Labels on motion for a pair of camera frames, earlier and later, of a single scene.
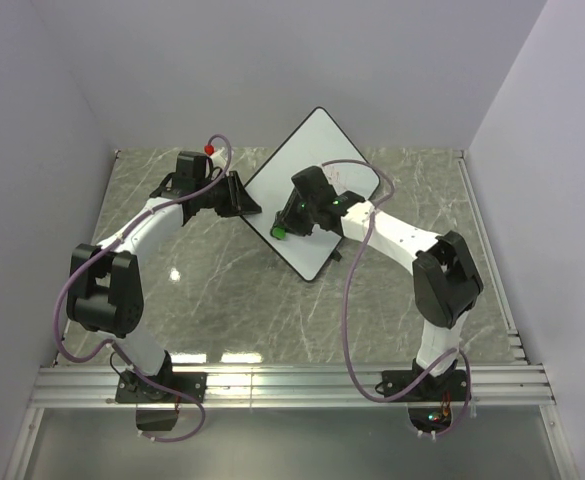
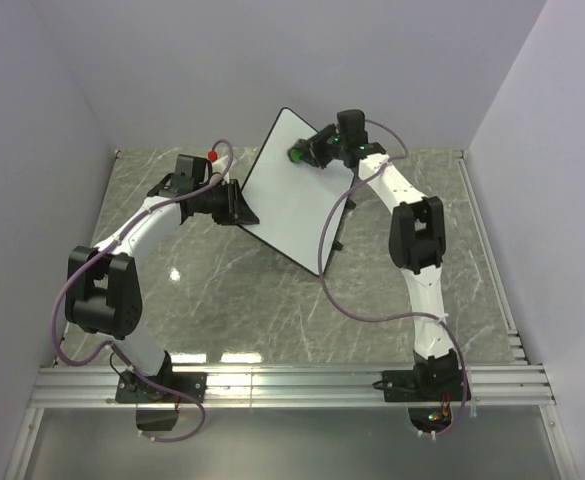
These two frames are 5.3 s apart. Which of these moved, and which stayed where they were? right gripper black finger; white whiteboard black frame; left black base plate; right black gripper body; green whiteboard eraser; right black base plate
Moved: right black gripper body; right gripper black finger; white whiteboard black frame; green whiteboard eraser
Stayed: left black base plate; right black base plate
